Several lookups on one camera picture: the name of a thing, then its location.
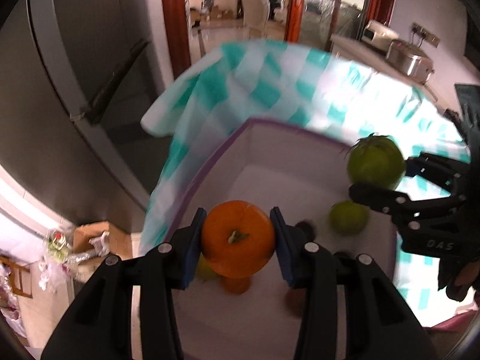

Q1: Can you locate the silver cooking pot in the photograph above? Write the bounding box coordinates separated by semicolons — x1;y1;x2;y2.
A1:
385;39;434;85

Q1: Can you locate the dark passion fruit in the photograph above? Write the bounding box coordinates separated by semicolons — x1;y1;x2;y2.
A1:
295;220;316;242

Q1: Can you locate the green lime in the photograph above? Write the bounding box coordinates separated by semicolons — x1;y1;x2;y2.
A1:
328;201;369;236

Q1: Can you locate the grey refrigerator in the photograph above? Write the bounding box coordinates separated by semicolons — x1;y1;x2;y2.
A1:
1;0;171;233

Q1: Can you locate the wooden stool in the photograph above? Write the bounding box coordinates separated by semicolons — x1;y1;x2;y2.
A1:
1;256;32;298

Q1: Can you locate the dark red apple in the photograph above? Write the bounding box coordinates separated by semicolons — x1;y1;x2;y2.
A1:
284;289;306;319

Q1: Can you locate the purple white storage box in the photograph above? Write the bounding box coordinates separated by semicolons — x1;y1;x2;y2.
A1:
171;119;397;359

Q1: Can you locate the cardboard box on floor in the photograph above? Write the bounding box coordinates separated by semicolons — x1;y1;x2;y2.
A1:
72;221;133;263

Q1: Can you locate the teal white checkered tablecloth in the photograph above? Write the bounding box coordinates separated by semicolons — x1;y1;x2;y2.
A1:
139;38;472;327

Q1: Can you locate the yellow orange citrus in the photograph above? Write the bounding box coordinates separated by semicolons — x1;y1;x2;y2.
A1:
195;254;219;281

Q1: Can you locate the white appliance on counter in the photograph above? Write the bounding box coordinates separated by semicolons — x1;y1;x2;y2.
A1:
361;19;399;52

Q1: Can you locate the green tomato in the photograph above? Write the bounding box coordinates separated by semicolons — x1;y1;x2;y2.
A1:
346;133;406;190

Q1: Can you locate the small mandarin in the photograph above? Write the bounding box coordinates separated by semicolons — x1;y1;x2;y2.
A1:
220;276;251;295

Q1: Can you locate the wall power socket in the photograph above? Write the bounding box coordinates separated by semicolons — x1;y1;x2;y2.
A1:
411;23;440;48

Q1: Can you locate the large orange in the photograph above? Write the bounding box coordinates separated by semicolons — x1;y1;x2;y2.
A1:
201;200;275;279

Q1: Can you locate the white ornate chair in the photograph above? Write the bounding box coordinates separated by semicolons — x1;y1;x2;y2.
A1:
241;0;270;38

